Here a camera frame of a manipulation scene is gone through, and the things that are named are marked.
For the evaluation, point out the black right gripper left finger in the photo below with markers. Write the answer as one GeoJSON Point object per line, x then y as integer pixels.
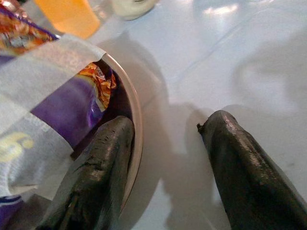
{"type": "Point", "coordinates": [100, 167]}

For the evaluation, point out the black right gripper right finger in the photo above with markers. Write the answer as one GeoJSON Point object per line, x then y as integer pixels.
{"type": "Point", "coordinates": [244, 179]}

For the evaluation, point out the white ceramic bowl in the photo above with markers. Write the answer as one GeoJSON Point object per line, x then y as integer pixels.
{"type": "Point", "coordinates": [138, 134]}

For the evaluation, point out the purple snack packet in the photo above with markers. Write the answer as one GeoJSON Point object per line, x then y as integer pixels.
{"type": "Point", "coordinates": [67, 112]}

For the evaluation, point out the white plastic table cover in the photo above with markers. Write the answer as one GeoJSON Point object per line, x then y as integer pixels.
{"type": "Point", "coordinates": [216, 72]}

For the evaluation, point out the white translucent snack packet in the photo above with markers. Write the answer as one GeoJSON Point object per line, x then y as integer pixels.
{"type": "Point", "coordinates": [36, 72]}

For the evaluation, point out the orange plastic cup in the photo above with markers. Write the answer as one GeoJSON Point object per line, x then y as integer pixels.
{"type": "Point", "coordinates": [69, 16]}

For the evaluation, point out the white round container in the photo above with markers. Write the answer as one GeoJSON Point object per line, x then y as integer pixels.
{"type": "Point", "coordinates": [129, 9]}

